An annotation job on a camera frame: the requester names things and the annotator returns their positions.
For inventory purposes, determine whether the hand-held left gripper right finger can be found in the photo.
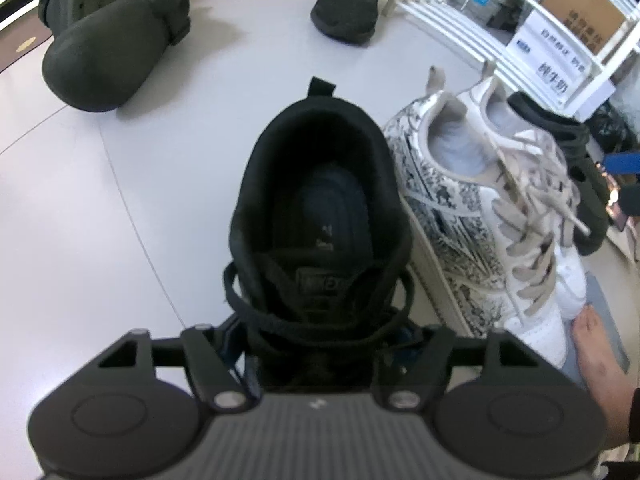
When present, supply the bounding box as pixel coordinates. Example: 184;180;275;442
382;324;543;411

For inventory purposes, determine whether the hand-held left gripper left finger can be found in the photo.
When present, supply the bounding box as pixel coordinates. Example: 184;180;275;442
97;316;251;411

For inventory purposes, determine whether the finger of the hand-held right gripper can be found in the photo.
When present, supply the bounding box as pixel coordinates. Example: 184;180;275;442
602;151;640;176

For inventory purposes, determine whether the black sneaker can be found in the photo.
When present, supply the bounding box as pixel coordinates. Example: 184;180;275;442
222;77;416;396
311;0;390;43

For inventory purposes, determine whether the white patterned sneaker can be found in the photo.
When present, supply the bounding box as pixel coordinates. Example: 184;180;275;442
382;91;571;367
462;77;591;321

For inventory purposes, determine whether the white carton box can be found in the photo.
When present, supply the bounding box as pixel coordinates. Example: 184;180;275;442
505;10;617;117

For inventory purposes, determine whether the black chunky clog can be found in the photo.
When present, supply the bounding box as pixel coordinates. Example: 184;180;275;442
507;91;610;257

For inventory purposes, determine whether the person's foot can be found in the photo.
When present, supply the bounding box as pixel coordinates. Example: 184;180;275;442
571;306;640;453

